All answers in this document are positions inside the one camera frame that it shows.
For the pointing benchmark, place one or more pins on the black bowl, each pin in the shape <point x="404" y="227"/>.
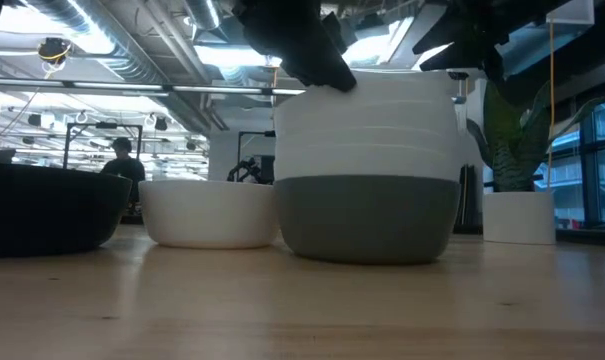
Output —
<point x="42" y="210"/>

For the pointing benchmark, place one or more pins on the long ceiling light bar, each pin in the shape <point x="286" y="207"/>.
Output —
<point x="107" y="86"/>

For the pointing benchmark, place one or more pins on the white hanging panel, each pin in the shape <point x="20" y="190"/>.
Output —
<point x="572" y="12"/>

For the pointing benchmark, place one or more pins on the person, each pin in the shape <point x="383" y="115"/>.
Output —
<point x="124" y="170"/>

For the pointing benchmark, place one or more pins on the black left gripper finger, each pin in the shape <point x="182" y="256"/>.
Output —
<point x="302" y="45"/>
<point x="338" y="35"/>

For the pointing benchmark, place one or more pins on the white plant pot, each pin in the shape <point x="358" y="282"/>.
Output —
<point x="519" y="220"/>

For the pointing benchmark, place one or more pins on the silver ventilation duct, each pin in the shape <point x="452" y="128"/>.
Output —
<point x="132" y="45"/>

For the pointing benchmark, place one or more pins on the green snake plant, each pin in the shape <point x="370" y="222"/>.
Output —
<point x="512" y="150"/>

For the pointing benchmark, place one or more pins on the black rig frame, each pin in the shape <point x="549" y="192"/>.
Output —
<point x="102" y="125"/>

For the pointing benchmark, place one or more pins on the black background robot arm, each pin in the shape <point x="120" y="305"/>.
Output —
<point x="247" y="170"/>

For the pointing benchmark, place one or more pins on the grey bowl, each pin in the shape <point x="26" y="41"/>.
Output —
<point x="367" y="220"/>

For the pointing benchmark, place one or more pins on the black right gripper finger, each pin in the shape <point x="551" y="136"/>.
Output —
<point x="457" y="61"/>
<point x="439" y="40"/>

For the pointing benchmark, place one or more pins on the black yellow ceiling device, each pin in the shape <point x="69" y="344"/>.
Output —
<point x="54" y="50"/>

